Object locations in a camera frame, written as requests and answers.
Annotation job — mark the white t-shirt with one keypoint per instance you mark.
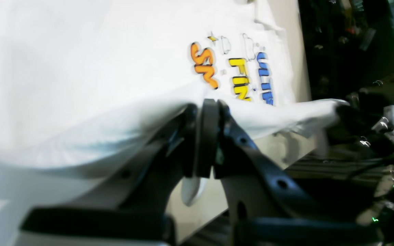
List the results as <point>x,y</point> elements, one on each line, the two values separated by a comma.
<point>84,83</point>

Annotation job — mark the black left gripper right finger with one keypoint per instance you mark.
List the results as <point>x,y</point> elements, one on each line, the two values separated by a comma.
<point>266,205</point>

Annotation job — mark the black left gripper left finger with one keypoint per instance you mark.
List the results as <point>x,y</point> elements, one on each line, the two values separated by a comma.
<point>128,208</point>

